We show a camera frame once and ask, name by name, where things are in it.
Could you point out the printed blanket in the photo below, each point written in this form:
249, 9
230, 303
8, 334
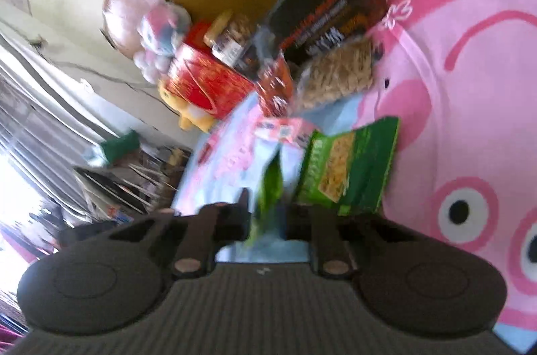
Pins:
461, 86

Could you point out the green bag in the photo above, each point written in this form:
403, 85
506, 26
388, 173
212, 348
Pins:
117, 147

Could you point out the dark green snack packet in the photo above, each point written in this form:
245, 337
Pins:
356, 170

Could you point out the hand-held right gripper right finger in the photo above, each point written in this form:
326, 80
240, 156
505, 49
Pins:
325, 237

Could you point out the bright green snack packet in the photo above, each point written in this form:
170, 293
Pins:
268, 191

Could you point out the clear bag of beige snacks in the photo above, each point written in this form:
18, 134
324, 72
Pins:
335, 73

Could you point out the red snack packet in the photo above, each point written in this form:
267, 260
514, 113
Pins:
275, 86

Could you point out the yellow plush duck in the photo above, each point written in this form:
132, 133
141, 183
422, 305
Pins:
197, 120

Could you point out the black printed storage box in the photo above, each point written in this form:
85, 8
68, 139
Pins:
319, 2

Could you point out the red flat packet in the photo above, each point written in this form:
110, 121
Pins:
205, 155

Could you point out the pink snack packet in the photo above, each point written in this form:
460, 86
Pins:
285, 130

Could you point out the clear jar of nuts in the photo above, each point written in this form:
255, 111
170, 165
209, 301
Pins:
235, 31

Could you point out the red gift bag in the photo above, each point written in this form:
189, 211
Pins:
205, 82

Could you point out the white curtain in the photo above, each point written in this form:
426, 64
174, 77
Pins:
37, 107

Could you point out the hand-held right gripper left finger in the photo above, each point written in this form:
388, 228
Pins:
197, 231

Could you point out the pink and blue plush cat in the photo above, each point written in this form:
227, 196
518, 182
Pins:
161, 27

